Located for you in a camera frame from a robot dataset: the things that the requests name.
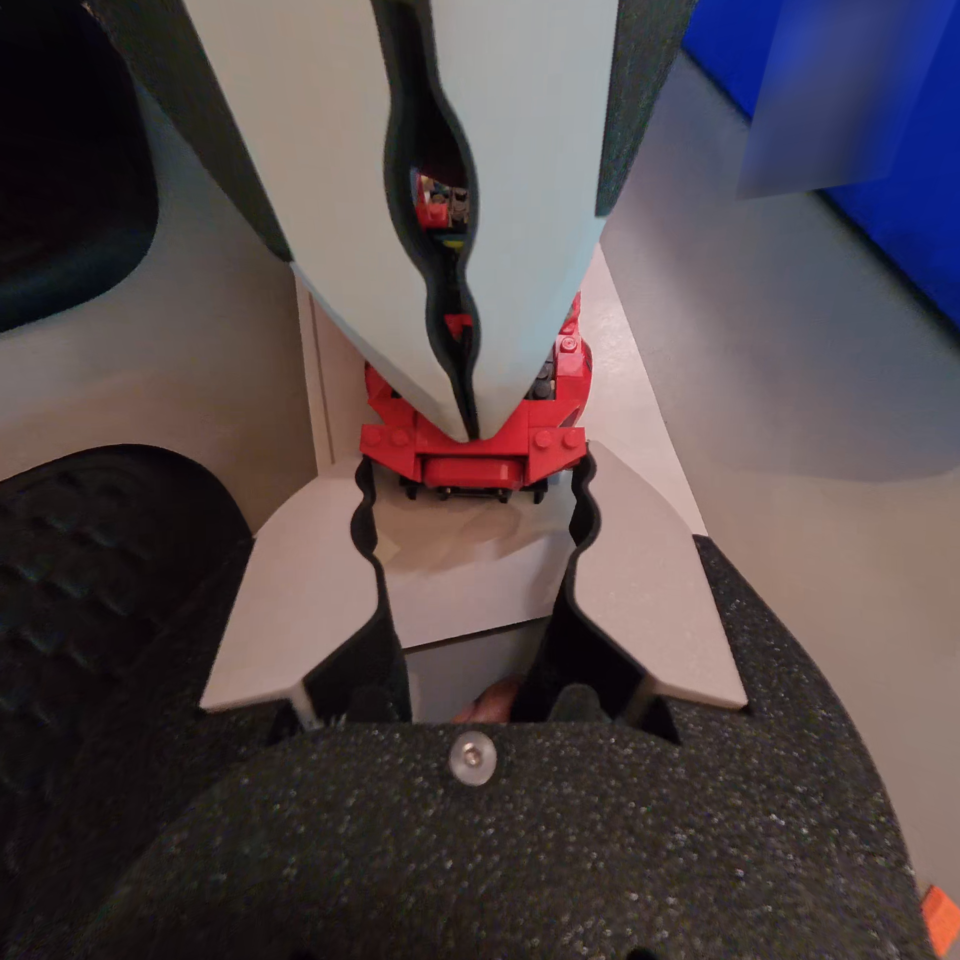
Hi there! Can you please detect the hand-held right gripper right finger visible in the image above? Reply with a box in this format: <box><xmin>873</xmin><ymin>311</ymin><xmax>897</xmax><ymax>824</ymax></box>
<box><xmin>555</xmin><ymin>443</ymin><xmax>750</xmax><ymax>721</ymax></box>

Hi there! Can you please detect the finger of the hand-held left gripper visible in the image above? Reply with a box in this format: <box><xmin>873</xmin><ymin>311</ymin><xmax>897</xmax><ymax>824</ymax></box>
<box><xmin>180</xmin><ymin>0</ymin><xmax>481</xmax><ymax>442</ymax></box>
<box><xmin>429</xmin><ymin>0</ymin><xmax>622</xmax><ymax>442</ymax></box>

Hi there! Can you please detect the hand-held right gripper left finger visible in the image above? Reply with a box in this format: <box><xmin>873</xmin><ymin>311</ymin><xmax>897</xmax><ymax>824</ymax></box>
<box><xmin>198</xmin><ymin>458</ymin><xmax>402</xmax><ymax>721</ymax></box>

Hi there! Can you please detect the lego instruction booklet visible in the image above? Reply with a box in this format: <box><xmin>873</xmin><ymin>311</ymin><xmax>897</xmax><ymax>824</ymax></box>
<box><xmin>296</xmin><ymin>245</ymin><xmax>708</xmax><ymax>649</ymax></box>

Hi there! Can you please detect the red and black lego car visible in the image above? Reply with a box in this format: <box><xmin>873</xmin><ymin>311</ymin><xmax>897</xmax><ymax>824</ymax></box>
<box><xmin>357</xmin><ymin>165</ymin><xmax>589</xmax><ymax>511</ymax></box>

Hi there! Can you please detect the blue plastic bin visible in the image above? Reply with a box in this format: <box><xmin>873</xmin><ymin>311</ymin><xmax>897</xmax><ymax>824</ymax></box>
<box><xmin>681</xmin><ymin>0</ymin><xmax>960</xmax><ymax>334</ymax></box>

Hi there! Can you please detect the orange lego piece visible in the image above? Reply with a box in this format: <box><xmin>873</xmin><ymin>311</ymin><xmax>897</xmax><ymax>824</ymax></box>
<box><xmin>920</xmin><ymin>884</ymin><xmax>960</xmax><ymax>943</ymax></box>

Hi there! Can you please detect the black quilted chair seat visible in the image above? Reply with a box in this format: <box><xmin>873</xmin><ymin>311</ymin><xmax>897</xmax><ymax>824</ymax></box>
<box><xmin>0</xmin><ymin>444</ymin><xmax>258</xmax><ymax>901</ymax></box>
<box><xmin>0</xmin><ymin>0</ymin><xmax>162</xmax><ymax>336</ymax></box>

